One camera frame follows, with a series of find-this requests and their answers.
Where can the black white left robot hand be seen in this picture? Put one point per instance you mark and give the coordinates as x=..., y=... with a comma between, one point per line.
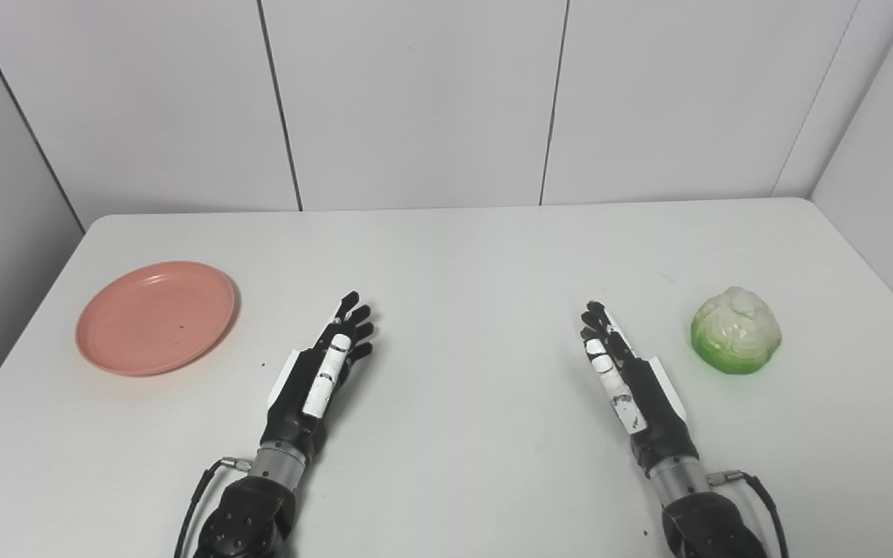
x=303, y=387

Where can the pink plastic plate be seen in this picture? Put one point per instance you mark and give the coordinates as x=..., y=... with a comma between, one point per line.
x=156, y=318

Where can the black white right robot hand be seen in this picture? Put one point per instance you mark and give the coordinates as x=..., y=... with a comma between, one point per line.
x=648, y=395

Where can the green white toy cabbage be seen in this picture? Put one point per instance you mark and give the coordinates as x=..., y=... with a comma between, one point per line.
x=735, y=332

